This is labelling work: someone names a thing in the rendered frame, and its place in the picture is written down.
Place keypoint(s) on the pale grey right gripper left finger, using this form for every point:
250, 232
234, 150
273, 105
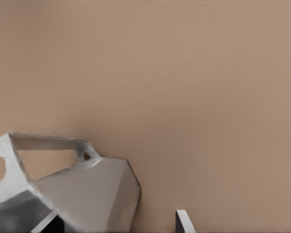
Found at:
51, 224

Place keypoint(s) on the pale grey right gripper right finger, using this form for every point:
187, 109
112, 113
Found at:
182, 223

